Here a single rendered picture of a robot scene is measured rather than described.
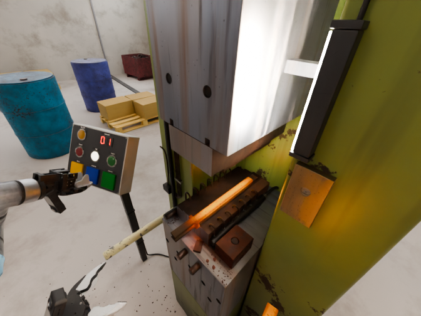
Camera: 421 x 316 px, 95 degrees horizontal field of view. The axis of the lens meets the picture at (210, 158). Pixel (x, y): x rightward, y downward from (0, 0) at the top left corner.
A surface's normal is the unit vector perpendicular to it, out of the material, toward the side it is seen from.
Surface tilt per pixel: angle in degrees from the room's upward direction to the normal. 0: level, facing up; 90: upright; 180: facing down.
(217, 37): 90
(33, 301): 0
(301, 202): 90
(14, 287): 0
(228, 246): 0
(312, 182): 90
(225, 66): 90
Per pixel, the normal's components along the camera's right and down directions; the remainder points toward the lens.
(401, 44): -0.72, 0.38
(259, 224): 0.04, -0.82
